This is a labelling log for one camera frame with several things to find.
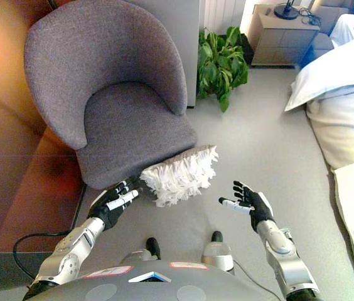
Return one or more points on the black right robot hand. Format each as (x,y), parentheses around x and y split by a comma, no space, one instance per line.
(258,207)

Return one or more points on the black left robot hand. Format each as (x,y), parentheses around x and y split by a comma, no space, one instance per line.
(108,207)

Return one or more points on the white fringed pillow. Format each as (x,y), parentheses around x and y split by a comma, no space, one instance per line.
(180,175)

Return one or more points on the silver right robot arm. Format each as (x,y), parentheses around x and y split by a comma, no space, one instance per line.
(285,260)

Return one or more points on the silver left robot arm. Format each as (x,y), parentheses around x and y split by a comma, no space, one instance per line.
(70,251)

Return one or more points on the silver left robot leg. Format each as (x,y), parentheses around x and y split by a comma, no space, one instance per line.
(147,251)

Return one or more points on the silver robot leg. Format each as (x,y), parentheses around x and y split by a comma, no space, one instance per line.
(217,254)
(147,251)

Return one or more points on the silver right robot leg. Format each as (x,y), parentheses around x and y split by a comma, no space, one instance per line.
(217,254)

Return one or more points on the grey fabric armchair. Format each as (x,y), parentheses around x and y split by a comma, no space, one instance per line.
(117,125)

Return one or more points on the grey robot torso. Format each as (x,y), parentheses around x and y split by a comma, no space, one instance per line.
(152,288)

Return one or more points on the cream bed mattress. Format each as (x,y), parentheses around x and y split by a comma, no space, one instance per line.
(346,131)

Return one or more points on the brown wooden desk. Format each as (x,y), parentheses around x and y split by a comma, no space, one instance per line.
(4,141)

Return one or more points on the green potted plant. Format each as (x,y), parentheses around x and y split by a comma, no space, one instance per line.
(217,69)

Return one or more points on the beige nightstand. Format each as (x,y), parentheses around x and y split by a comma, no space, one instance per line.
(283,40)

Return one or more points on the white pleated curtain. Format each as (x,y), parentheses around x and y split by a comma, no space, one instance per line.
(224,14)

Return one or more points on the dark round lamp base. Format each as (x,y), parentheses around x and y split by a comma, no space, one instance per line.
(285,11)

